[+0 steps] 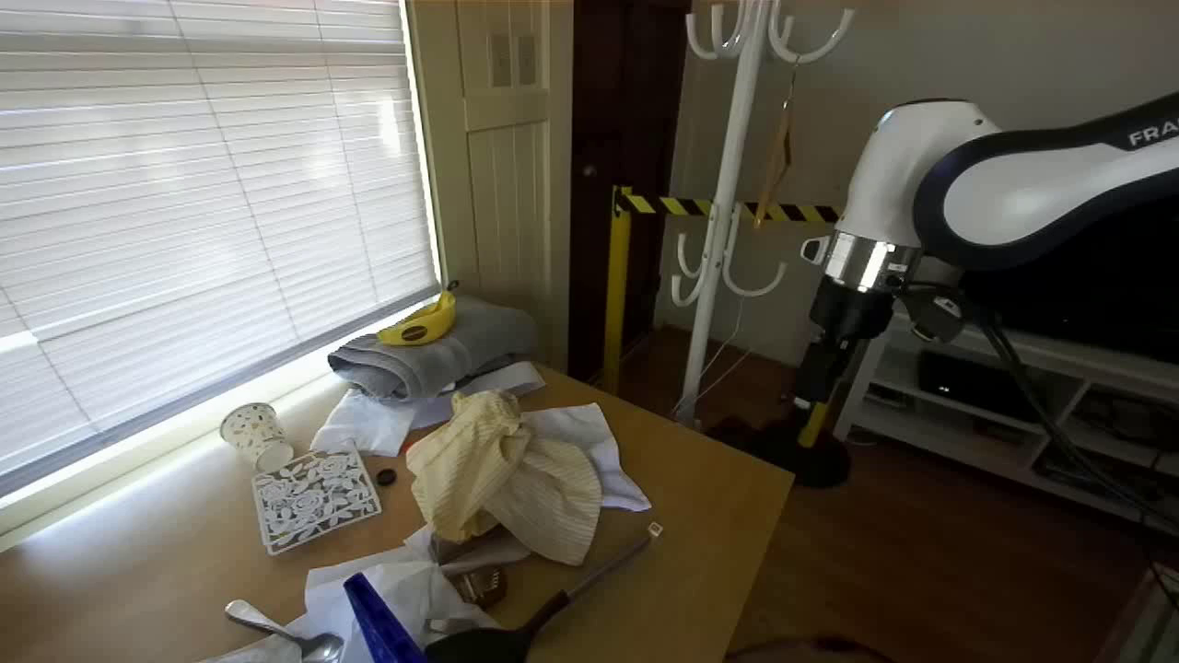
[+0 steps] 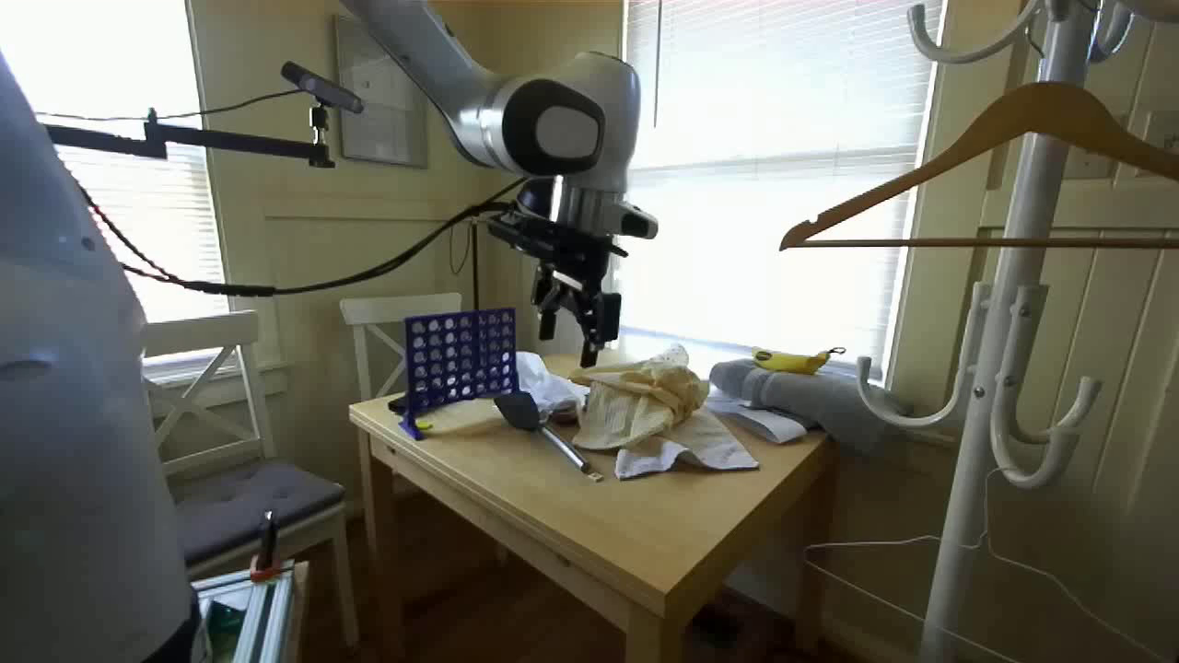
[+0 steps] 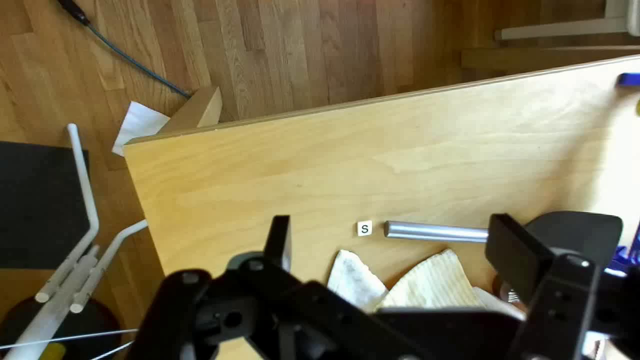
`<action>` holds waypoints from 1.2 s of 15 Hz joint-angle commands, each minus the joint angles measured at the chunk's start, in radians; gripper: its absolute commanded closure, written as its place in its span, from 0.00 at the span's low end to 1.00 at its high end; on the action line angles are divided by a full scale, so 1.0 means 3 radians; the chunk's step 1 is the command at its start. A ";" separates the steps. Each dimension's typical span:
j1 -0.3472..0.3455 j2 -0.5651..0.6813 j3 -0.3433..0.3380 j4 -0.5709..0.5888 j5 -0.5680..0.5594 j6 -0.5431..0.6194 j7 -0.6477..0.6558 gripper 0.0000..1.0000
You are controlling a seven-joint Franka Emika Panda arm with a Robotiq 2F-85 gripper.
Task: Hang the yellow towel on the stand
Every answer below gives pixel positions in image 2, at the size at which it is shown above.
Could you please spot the yellow striped towel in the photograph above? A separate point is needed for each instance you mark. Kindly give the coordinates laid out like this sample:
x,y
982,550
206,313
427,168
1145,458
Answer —
x,y
647,393

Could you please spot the white chair grey cushion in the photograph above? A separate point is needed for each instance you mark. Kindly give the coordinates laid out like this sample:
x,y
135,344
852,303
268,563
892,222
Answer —
x,y
246,493

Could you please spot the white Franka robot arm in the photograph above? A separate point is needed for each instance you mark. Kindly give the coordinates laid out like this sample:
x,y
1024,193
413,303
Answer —
x,y
491,87

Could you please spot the wooden table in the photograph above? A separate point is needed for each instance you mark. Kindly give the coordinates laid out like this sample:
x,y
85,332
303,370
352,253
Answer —
x,y
614,520

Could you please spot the blue connect four grid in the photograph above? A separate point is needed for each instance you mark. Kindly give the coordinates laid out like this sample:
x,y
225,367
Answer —
x,y
464,360

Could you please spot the white terry towel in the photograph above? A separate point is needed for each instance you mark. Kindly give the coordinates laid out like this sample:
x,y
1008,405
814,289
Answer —
x,y
703,446

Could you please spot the cream oblong object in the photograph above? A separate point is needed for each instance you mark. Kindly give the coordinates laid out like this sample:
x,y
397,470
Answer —
x,y
464,423

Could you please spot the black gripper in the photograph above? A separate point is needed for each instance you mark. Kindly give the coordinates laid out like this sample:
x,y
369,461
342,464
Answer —
x,y
578,264

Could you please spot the white crumpled cloth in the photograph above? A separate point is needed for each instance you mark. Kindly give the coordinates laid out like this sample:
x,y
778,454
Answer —
x,y
550,383

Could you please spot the white open box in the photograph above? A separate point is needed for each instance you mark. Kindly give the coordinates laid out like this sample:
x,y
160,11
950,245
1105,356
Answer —
x,y
246,614

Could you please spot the white coat stand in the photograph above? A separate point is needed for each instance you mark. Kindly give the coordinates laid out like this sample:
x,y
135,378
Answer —
x,y
1025,245

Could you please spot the white wooden chair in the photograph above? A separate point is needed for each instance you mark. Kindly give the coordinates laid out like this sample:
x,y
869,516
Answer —
x,y
381,311

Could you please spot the yellow banana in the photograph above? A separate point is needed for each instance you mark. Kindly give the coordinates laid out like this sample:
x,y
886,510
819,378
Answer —
x,y
794,364

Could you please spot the white folded cloth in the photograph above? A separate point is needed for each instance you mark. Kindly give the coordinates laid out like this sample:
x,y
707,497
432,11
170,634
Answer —
x,y
768,424

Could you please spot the black floor lamp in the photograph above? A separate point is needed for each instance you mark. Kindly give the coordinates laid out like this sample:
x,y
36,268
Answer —
x,y
472,264

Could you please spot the white window blinds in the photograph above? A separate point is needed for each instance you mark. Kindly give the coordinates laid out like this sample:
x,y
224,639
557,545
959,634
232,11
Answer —
x,y
785,187
160,233

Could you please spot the wooden clothes hanger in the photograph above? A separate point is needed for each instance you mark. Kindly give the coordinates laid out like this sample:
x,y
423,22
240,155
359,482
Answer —
x,y
1046,111

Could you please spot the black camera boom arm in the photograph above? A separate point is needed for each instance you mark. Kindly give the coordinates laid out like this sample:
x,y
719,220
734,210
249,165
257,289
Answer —
x,y
234,136

